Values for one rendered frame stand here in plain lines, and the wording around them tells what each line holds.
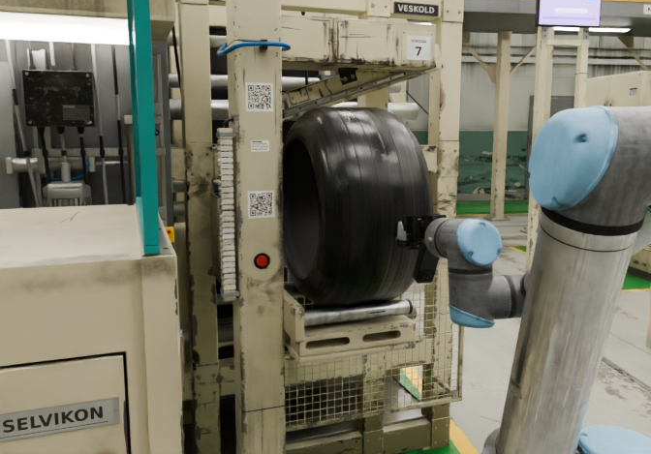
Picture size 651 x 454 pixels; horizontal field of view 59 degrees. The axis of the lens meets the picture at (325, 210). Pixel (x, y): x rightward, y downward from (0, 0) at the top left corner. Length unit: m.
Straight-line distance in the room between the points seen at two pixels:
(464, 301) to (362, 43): 1.05
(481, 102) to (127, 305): 11.40
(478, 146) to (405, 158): 10.35
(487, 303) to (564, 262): 0.47
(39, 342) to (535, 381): 0.64
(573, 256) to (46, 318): 0.63
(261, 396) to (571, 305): 1.14
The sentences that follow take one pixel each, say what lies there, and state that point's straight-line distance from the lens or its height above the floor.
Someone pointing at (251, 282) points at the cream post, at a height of 1.00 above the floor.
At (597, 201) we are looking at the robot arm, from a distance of 0.70.
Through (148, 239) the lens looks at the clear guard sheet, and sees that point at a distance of 0.74.
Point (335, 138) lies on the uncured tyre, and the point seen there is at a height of 1.40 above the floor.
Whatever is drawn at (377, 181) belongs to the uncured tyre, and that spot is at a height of 1.29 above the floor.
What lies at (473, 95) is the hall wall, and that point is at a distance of 11.90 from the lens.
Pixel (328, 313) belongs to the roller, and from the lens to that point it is 1.63.
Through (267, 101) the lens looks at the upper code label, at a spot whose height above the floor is 1.50.
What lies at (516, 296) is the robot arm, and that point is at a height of 1.09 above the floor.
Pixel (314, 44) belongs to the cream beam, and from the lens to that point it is 1.90.
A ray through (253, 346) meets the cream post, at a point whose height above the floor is 0.82.
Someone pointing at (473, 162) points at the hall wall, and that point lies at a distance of 11.84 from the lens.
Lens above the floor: 1.42
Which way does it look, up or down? 8 degrees down
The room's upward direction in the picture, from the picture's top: straight up
